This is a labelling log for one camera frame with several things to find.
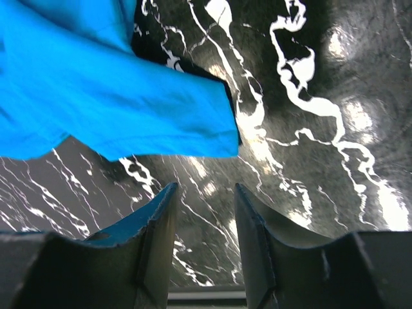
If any blue t shirt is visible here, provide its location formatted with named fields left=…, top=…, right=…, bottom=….
left=1, top=1, right=240, bottom=161

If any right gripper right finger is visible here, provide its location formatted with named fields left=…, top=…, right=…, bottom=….
left=234, top=184, right=411, bottom=308

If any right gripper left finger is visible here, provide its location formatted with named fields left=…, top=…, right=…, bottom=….
left=1, top=183, right=178, bottom=308

